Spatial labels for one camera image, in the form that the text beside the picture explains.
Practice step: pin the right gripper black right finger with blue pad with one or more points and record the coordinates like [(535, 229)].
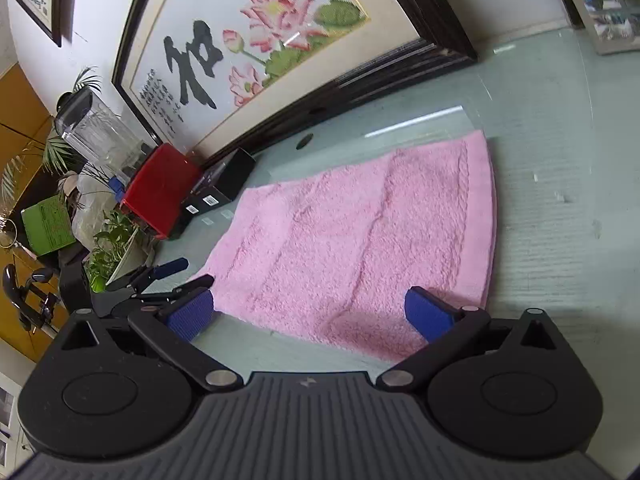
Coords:
[(506, 388)]

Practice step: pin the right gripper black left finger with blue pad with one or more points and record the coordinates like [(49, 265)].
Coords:
[(114, 388)]

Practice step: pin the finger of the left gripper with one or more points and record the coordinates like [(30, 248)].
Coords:
[(141, 278), (121, 303)]

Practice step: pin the pink towel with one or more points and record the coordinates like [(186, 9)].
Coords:
[(329, 258)]

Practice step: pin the potted green plant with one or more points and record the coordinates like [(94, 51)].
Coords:
[(112, 240)]

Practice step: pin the red blender base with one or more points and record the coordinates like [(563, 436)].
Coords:
[(156, 192)]

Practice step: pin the green box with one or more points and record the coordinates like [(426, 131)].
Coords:
[(47, 226)]

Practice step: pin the black small box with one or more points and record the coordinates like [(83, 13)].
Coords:
[(220, 185)]

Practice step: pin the clear blender jar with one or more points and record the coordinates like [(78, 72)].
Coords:
[(90, 127)]

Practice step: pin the dark coin on table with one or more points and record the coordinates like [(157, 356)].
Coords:
[(303, 142)]

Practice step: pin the framed lotus calligraphy picture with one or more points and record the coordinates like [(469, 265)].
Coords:
[(208, 76)]

